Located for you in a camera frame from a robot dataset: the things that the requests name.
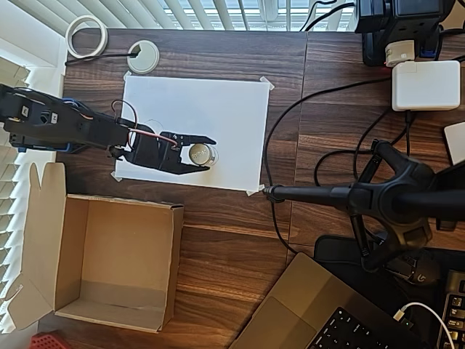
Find small silver cylinder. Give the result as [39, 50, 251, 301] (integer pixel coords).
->
[187, 143, 219, 167]

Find open cardboard box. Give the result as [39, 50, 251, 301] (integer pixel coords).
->
[7, 161, 185, 334]

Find white paper sheet with circles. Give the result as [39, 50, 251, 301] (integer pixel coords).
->
[115, 74, 270, 193]

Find white vertical blinds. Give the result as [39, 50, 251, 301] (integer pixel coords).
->
[0, 56, 41, 328]
[0, 0, 359, 37]

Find masking tape roll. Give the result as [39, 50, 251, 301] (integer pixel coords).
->
[65, 15, 108, 59]

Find black desk mat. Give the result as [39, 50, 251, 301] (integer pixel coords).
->
[314, 234, 465, 328]

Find grey laptop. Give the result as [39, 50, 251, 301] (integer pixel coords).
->
[228, 252, 429, 349]

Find black tripod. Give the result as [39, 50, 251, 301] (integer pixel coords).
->
[262, 140, 465, 273]

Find white round plug adapter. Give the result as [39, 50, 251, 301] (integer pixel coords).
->
[384, 39, 417, 68]

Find white square power adapter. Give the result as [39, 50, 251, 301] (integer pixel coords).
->
[391, 60, 461, 113]

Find black power strip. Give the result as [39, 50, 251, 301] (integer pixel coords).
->
[354, 0, 446, 66]

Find blue plug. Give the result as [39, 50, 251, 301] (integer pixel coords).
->
[419, 36, 440, 59]

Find black computer mouse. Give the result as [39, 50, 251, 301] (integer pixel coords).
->
[408, 254, 442, 286]

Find white rounded device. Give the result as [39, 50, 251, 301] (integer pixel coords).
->
[442, 121, 465, 167]

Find black keyboard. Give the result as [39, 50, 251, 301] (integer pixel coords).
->
[441, 268, 465, 349]

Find round desk cable grommet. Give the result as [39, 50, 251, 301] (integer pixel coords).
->
[126, 41, 160, 75]

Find long black cable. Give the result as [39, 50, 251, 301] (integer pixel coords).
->
[262, 77, 395, 255]

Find thin black cable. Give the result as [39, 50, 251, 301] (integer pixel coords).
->
[64, 50, 141, 66]

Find black power cable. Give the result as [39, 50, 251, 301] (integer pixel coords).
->
[299, 1, 359, 32]

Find looped black charger cable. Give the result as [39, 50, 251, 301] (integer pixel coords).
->
[314, 111, 413, 190]

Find white USB-C cable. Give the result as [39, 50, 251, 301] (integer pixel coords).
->
[395, 301, 457, 349]

